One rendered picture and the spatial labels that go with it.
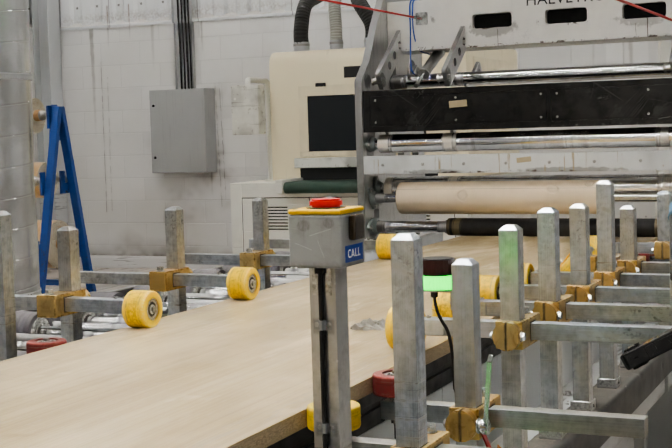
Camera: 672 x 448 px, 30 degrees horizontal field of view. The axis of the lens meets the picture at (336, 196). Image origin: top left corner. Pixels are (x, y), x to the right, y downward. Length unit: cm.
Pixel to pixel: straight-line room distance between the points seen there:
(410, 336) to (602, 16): 319
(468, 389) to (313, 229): 61
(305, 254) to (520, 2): 349
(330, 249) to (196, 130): 1056
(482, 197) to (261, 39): 747
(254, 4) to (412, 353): 1039
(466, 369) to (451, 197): 273
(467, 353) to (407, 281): 29
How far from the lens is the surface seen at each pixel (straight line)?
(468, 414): 199
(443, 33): 501
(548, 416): 203
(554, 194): 459
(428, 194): 473
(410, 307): 175
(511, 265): 222
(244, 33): 1205
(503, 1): 494
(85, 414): 194
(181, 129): 1210
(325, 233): 148
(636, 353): 197
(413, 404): 178
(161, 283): 320
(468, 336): 200
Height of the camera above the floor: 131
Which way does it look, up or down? 3 degrees down
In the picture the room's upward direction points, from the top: 2 degrees counter-clockwise
